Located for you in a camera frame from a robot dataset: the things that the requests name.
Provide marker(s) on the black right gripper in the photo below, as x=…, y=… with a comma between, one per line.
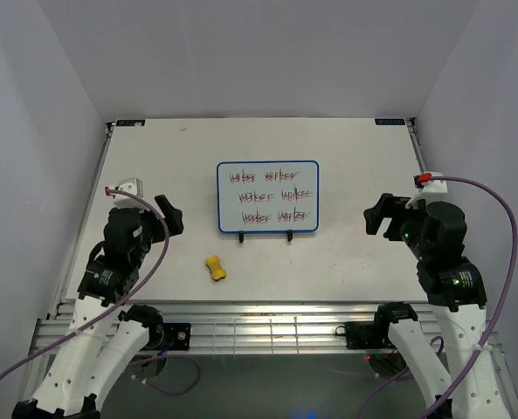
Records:
x=391, y=206

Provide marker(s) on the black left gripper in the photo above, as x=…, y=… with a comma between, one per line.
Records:
x=173, y=216

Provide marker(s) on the yellow whiteboard eraser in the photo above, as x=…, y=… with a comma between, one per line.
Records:
x=215, y=267

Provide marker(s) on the blue framed small whiteboard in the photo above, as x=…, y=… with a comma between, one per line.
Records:
x=268, y=196

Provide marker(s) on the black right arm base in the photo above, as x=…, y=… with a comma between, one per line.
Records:
x=362, y=336

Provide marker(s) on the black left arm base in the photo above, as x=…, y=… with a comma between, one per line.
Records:
x=166, y=337

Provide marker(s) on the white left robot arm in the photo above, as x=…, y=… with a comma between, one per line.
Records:
x=103, y=337

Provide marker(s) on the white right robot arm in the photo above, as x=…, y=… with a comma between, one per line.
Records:
x=465, y=384

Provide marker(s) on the black metal whiteboard stand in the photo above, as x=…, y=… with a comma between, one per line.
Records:
x=287, y=235

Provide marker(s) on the dark right corner label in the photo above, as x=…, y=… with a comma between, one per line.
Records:
x=389, y=122

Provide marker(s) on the dark corner label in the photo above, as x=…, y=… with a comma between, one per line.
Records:
x=389, y=122
x=130, y=123

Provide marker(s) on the dark left corner label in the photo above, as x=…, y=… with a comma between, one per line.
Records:
x=130, y=123

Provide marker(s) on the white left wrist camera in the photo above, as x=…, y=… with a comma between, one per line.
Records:
x=122, y=193

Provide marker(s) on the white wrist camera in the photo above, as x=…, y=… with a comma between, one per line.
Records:
x=122, y=193
x=430, y=188

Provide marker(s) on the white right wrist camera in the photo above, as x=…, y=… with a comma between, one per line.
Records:
x=430, y=188

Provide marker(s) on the aluminium frame rail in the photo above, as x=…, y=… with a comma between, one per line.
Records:
x=265, y=329

